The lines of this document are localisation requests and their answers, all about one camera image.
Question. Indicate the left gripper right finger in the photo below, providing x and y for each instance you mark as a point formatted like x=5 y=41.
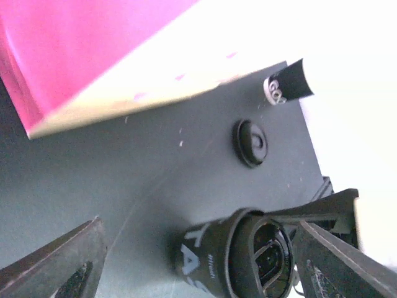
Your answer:
x=330 y=267

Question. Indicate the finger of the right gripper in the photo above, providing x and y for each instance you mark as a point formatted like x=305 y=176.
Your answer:
x=336 y=210

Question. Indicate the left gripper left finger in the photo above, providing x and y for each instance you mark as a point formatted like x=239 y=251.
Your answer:
x=69 y=266

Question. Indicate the cake print paper bag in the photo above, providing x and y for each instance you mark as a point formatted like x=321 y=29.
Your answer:
x=66 y=64

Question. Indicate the black cup sideways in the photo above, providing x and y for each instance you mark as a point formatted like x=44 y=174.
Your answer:
x=202 y=255

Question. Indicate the stack of black lids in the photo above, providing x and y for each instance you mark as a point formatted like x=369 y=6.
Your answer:
x=250 y=143

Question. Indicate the right black paper cup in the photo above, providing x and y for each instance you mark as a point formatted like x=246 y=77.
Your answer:
x=287 y=85

